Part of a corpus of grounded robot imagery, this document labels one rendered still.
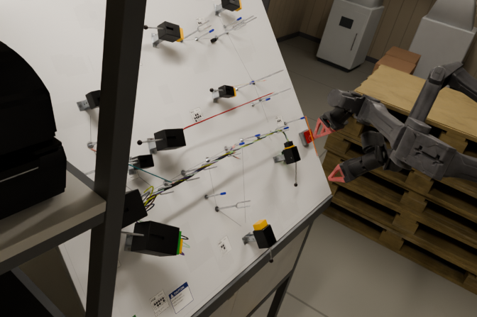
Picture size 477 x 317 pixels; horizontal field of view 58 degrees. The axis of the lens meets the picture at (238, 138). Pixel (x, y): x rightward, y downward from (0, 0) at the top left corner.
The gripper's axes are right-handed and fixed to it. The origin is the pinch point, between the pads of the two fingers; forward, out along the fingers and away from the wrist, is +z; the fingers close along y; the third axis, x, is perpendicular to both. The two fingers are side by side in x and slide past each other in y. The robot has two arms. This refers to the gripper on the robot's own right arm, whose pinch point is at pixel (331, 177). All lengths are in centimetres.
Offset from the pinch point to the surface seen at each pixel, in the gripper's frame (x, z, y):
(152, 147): -29, 14, 57
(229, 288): 17, 24, 43
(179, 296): 11, 23, 61
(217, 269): 10, 23, 45
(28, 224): -14, -20, 110
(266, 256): 15.2, 23.9, 21.5
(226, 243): 4.6, 21.8, 38.6
